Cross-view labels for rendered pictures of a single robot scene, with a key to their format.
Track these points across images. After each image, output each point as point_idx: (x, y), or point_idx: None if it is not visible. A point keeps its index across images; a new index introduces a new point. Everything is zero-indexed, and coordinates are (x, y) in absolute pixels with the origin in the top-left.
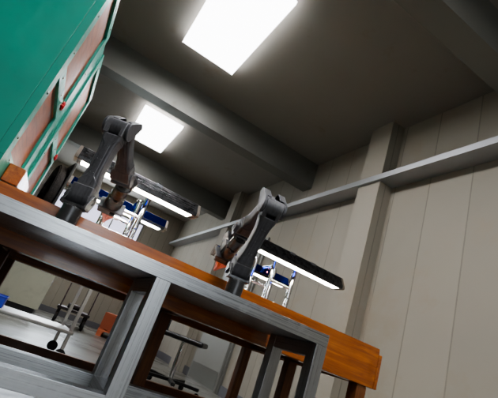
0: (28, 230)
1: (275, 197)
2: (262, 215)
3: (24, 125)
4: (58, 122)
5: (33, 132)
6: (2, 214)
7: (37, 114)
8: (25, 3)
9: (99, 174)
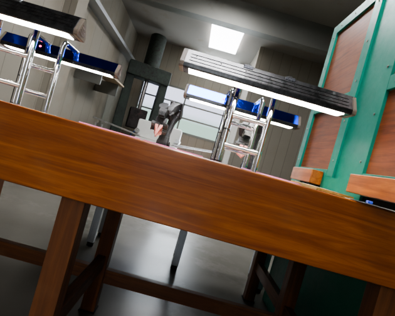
0: None
1: (173, 102)
2: (178, 121)
3: (300, 152)
4: (373, 83)
5: (323, 138)
6: None
7: (315, 135)
8: None
9: None
